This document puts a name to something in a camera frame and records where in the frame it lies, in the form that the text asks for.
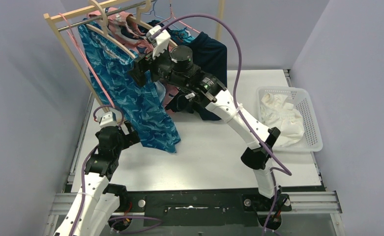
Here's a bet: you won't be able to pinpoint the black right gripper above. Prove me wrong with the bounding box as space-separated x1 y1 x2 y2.
128 42 187 88

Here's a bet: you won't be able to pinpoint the blue shark print shorts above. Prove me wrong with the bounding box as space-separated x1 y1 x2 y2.
78 25 181 153

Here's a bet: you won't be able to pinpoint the wooden hanger front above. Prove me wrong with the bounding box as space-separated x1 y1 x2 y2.
86 0 137 59

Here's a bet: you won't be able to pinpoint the wooden hanger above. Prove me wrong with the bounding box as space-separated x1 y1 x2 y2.
86 0 137 59
126 0 179 48

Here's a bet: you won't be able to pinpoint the white shorts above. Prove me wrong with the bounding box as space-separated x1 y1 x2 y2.
260 93 305 147

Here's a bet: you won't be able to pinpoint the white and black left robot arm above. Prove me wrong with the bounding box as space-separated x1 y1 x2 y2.
54 121 140 236

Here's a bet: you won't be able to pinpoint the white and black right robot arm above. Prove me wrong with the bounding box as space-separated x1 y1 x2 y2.
129 46 281 210

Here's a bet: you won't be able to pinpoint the navy blue shorts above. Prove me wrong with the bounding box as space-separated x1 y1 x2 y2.
146 20 228 122

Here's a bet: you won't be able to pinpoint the wooden hanger rear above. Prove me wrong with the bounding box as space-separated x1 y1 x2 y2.
126 0 179 48

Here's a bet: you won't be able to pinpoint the pink floral shorts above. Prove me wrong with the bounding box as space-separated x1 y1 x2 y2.
87 7 179 115

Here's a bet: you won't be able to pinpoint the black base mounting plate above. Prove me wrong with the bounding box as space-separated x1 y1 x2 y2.
127 188 296 227

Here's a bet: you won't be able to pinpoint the wooden clothes rack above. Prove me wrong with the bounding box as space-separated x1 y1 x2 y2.
43 0 227 128

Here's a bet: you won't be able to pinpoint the white plastic basket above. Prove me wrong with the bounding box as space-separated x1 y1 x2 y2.
256 86 323 152

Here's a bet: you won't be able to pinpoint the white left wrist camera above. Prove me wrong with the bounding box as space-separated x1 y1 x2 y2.
98 111 118 129

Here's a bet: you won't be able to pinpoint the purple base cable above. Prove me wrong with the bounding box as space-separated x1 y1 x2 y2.
108 212 164 235

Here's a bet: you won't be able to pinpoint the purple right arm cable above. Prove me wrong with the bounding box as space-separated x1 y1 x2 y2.
152 13 293 236

